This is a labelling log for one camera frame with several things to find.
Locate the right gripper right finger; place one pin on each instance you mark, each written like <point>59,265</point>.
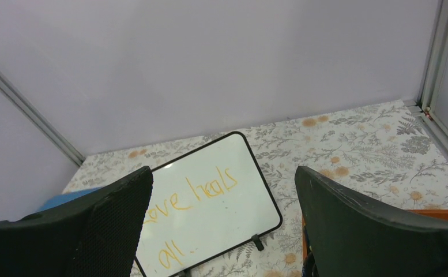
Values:
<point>351,234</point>

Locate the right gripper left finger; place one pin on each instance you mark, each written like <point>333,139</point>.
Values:
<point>96,234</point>

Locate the small black-framed whiteboard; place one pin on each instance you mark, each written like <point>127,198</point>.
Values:
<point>205,203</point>

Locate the rolled dark tie top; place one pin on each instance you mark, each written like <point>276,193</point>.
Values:
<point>309,268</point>

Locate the blue cartoon print cloth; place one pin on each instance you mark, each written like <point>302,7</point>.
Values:
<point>64,198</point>

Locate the orange wooden compartment tray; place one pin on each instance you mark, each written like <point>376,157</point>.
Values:
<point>434,213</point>

